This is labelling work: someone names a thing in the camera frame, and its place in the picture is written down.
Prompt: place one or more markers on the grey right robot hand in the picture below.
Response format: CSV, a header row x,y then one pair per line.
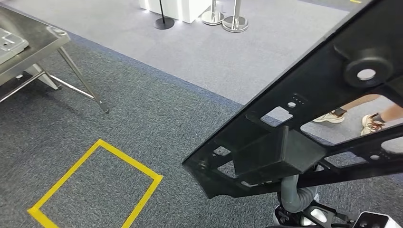
x,y
289,195

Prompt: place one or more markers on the black plastic plate frame part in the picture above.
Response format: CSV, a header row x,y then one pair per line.
x,y
314,78

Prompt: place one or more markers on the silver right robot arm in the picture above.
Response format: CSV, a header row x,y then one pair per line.
x,y
318,215

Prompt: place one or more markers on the stainless steel workbench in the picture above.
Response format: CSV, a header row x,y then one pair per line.
x,y
37,41

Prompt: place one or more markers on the person's shoe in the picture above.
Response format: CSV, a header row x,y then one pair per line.
x,y
371,126
329,118

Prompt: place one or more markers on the person's leg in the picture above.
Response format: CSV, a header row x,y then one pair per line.
x,y
393,111
362,101

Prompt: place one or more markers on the yellow floor tape square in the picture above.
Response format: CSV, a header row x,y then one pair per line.
x,y
151,188

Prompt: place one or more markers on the chrome stanchion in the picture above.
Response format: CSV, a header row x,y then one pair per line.
x,y
235,23
212,17

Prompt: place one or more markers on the white plinth box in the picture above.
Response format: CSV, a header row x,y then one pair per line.
x,y
185,9

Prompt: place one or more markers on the black pole stand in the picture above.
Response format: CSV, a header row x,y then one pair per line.
x,y
163,23

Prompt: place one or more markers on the round metal table fitting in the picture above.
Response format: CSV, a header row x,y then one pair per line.
x,y
56,31

